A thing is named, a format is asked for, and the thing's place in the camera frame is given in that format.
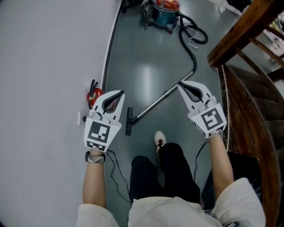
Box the person's white shirt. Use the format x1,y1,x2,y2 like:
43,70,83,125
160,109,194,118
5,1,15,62
75,177,267,227

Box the red fire extinguisher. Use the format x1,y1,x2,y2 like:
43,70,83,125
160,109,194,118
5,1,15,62
86,79,117,111

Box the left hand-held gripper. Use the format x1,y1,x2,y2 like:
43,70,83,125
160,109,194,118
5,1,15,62
83,90,126,154

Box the wooden newel post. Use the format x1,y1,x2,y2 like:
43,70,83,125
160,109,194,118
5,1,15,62
207,0,277,68

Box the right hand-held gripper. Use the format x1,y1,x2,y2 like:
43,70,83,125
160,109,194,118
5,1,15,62
177,81,228,140

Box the white sneaker with red laces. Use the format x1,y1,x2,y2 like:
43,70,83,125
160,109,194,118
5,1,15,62
154,130,167,161

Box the thin white cord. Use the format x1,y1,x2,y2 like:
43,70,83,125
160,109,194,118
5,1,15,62
187,23,201,50

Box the person's left forearm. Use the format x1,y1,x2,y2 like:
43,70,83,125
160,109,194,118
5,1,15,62
82,149,107,209

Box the black case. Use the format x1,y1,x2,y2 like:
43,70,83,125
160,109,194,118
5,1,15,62
201,151,261,210

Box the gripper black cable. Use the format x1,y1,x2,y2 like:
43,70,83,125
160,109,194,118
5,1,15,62
192,138,210,181
106,149,132,204

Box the person's right forearm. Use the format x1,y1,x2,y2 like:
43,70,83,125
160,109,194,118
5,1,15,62
208,135,235,199

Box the wristwatch with woven band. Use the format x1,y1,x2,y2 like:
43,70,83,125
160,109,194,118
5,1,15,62
84,150,106,164

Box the red green vacuum cleaner canister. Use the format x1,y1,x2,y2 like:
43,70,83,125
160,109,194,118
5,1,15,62
152,0,181,34

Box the black vacuum cleaner hose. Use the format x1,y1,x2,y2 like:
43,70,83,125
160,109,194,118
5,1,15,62
178,12,209,74

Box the person's black trousers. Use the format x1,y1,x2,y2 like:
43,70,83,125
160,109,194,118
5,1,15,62
129,143,201,205

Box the vacuum hose and metal wand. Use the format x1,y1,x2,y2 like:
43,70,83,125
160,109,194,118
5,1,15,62
135,70,196,121

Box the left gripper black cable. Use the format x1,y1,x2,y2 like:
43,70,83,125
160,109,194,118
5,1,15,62
106,149,132,204

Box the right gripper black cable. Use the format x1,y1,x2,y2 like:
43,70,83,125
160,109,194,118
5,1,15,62
192,138,210,181

